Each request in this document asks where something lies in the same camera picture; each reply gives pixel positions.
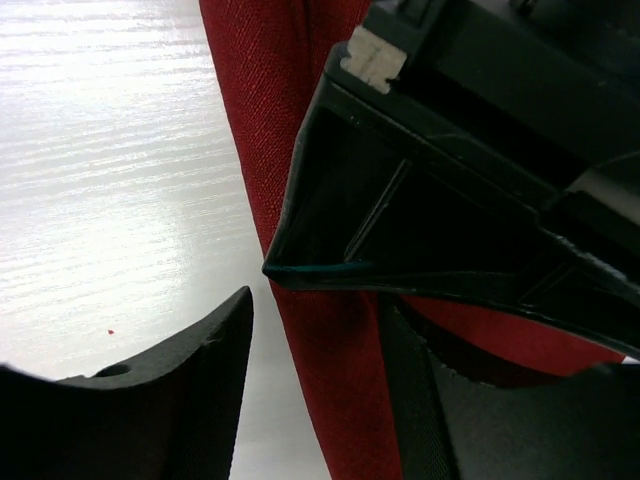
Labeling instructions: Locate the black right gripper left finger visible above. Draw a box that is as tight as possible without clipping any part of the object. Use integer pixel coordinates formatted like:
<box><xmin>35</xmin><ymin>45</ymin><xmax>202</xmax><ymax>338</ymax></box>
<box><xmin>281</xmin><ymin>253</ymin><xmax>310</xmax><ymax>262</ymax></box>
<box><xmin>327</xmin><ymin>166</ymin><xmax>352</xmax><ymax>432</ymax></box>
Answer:
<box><xmin>1</xmin><ymin>287</ymin><xmax>253</xmax><ymax>480</ymax></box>

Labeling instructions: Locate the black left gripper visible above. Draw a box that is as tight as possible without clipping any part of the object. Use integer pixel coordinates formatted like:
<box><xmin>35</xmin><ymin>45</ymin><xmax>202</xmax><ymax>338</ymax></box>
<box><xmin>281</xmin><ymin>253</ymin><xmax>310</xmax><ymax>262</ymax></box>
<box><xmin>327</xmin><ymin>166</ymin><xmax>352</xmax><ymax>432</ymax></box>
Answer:
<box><xmin>349</xmin><ymin>1</ymin><xmax>639</xmax><ymax>221</ymax></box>

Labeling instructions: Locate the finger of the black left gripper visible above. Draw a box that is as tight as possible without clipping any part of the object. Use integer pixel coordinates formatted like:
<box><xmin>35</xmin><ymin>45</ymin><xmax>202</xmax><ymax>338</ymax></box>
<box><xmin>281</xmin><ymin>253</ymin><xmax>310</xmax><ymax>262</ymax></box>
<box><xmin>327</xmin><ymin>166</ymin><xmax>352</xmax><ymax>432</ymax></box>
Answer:
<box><xmin>260</xmin><ymin>42</ymin><xmax>640</xmax><ymax>359</ymax></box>

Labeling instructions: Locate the dark red cloth napkin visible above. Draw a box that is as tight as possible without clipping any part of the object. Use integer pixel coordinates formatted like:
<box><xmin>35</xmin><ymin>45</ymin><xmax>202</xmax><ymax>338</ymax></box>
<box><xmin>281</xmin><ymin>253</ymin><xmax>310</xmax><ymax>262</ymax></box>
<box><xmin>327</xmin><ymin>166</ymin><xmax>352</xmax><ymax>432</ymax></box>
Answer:
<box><xmin>200</xmin><ymin>1</ymin><xmax>623</xmax><ymax>479</ymax></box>

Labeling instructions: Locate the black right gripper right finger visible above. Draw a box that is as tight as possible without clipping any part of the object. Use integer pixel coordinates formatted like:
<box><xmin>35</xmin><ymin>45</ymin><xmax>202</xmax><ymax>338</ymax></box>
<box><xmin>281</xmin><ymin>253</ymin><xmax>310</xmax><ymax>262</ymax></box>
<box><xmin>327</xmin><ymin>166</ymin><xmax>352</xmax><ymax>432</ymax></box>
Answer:
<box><xmin>379</xmin><ymin>295</ymin><xmax>639</xmax><ymax>479</ymax></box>

